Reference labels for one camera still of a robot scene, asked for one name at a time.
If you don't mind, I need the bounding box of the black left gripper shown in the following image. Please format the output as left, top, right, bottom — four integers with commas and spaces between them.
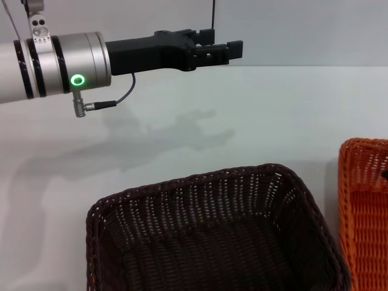
105, 28, 244, 76

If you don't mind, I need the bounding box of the orange woven basket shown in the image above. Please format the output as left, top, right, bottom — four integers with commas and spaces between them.
338, 138, 388, 291

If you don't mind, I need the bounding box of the dark brown woven basket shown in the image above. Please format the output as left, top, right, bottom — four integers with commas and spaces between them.
85, 163, 352, 291

